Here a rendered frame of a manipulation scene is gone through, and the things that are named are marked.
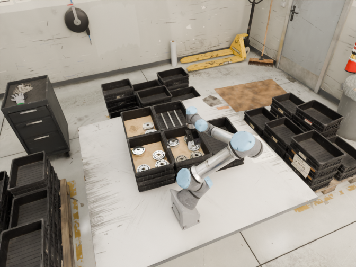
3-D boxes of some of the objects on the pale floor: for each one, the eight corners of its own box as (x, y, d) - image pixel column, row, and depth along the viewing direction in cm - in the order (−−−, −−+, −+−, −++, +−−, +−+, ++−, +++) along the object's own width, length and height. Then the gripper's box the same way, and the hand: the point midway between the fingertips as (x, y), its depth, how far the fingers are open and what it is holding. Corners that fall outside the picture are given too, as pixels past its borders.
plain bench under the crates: (294, 242, 232) (319, 196, 187) (121, 321, 193) (98, 287, 147) (213, 136, 347) (216, 91, 302) (94, 171, 308) (77, 127, 262)
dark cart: (73, 158, 327) (46, 98, 269) (36, 168, 316) (0, 109, 258) (70, 130, 370) (47, 74, 312) (37, 139, 359) (7, 82, 301)
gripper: (197, 120, 188) (197, 141, 202) (181, 123, 186) (182, 145, 199) (201, 127, 182) (201, 148, 195) (185, 131, 179) (186, 152, 193)
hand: (193, 148), depth 195 cm, fingers open, 5 cm apart
